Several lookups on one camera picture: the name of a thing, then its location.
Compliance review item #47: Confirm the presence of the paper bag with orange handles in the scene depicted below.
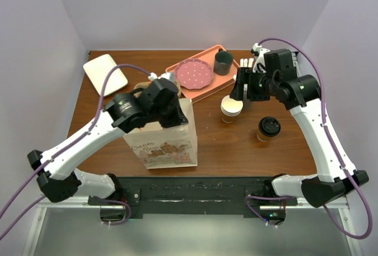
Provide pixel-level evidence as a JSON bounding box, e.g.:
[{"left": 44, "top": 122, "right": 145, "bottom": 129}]
[{"left": 123, "top": 99, "right": 198, "bottom": 169}]

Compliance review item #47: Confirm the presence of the pink dotted plate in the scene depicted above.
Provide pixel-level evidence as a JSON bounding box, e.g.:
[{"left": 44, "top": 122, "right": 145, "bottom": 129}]
[{"left": 174, "top": 59, "right": 214, "bottom": 90}]

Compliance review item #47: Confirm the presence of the single brown paper cup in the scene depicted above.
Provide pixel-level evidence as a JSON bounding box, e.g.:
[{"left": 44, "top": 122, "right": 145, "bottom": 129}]
[{"left": 256, "top": 130, "right": 272, "bottom": 142}]

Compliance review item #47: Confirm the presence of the cardboard cup carrier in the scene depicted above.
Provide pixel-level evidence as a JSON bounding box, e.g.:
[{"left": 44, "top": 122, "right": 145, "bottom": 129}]
[{"left": 133, "top": 80, "right": 182, "bottom": 98}]

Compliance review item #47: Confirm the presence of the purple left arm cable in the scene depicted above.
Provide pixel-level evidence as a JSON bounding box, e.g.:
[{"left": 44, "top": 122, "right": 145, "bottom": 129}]
[{"left": 0, "top": 64, "right": 157, "bottom": 239}]

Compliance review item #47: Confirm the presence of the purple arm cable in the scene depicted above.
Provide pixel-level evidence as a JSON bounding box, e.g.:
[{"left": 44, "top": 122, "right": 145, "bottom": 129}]
[
  {"left": 245, "top": 38, "right": 373, "bottom": 241},
  {"left": 0, "top": 64, "right": 157, "bottom": 239}
]

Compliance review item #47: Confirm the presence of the black coffee cup lid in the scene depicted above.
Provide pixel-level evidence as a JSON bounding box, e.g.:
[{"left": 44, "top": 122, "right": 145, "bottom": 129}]
[{"left": 258, "top": 117, "right": 281, "bottom": 137}]

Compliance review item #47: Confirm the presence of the dark grey mug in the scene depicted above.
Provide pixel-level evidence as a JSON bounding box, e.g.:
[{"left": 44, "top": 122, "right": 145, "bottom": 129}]
[{"left": 214, "top": 49, "right": 234, "bottom": 76}]

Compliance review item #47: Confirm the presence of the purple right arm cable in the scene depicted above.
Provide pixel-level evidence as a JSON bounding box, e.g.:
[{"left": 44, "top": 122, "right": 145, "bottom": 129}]
[{"left": 245, "top": 38, "right": 373, "bottom": 241}]

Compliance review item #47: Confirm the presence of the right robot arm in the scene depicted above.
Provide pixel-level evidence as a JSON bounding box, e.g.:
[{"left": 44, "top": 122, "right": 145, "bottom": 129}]
[{"left": 230, "top": 67, "right": 369, "bottom": 208}]

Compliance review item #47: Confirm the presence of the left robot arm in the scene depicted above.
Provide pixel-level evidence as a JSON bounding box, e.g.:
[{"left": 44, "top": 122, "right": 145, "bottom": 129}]
[{"left": 28, "top": 78, "right": 188, "bottom": 204}]

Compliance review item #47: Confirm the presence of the stack of paper cups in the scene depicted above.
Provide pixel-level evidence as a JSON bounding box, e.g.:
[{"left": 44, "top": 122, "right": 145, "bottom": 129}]
[{"left": 220, "top": 96, "right": 243, "bottom": 123}]

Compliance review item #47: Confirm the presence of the aluminium frame rail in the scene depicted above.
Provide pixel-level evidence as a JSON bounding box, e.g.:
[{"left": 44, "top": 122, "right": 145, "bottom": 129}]
[{"left": 288, "top": 51, "right": 363, "bottom": 256}]

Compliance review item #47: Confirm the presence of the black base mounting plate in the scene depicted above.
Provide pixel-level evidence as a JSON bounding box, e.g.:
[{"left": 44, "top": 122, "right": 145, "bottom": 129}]
[{"left": 88, "top": 176, "right": 298, "bottom": 219}]

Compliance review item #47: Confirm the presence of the white wrapped stirrer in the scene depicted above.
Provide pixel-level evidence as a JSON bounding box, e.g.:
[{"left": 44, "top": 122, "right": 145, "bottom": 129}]
[
  {"left": 240, "top": 58, "right": 248, "bottom": 67},
  {"left": 248, "top": 58, "right": 255, "bottom": 68}
]

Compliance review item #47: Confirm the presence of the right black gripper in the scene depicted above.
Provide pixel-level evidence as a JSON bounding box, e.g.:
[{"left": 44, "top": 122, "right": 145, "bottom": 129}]
[{"left": 230, "top": 66, "right": 278, "bottom": 101}]

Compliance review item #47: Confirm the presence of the grey stirrer holder cup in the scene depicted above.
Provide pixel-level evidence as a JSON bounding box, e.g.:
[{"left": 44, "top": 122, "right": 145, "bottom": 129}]
[{"left": 242, "top": 100, "right": 253, "bottom": 111}]

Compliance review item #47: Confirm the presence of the white takeout box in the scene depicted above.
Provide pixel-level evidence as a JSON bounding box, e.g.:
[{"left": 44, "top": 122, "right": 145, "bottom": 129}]
[{"left": 83, "top": 54, "right": 128, "bottom": 97}]

